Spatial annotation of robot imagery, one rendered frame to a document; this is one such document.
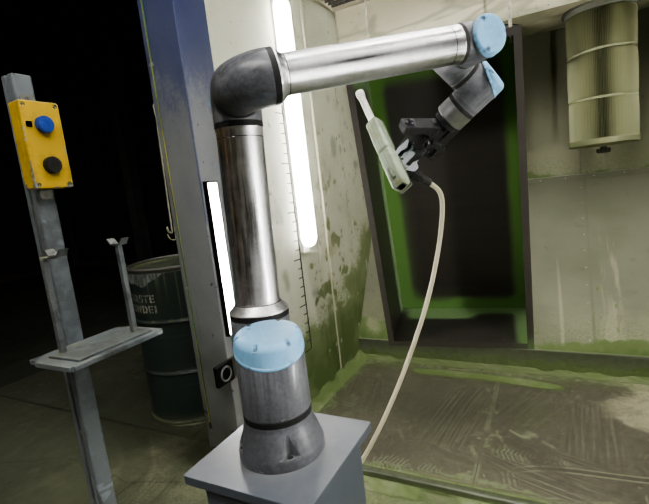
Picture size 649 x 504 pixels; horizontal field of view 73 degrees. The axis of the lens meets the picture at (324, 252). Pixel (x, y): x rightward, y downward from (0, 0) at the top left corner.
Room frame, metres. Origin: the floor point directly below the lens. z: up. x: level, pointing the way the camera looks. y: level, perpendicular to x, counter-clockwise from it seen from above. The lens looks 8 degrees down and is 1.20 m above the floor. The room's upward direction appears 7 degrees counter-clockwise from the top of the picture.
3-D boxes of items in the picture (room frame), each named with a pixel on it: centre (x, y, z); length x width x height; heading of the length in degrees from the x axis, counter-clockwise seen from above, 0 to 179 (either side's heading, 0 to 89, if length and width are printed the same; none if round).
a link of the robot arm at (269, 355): (0.92, 0.14, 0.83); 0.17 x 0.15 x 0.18; 14
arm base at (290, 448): (0.91, 0.14, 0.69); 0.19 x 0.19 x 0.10
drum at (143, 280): (2.54, 0.85, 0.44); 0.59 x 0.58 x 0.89; 42
